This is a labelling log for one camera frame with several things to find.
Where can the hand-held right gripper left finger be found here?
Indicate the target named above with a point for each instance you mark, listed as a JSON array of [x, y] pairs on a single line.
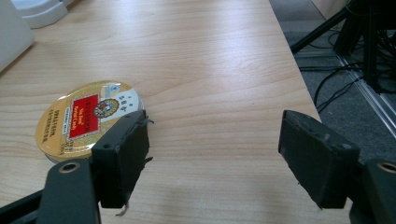
[[120, 165]]

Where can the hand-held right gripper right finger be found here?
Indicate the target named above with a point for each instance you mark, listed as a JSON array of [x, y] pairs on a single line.
[[317, 158]]

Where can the round gold candy tin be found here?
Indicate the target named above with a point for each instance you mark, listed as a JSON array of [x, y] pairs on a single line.
[[79, 119]]

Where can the black metal stand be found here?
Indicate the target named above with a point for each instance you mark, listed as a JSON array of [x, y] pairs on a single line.
[[358, 28]]

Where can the white plastic box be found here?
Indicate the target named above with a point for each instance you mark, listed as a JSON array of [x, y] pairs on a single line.
[[12, 37]]

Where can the white plastic base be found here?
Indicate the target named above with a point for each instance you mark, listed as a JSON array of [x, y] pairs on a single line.
[[40, 11]]

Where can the metal floor rail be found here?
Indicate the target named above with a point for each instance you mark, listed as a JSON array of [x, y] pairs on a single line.
[[372, 93]]

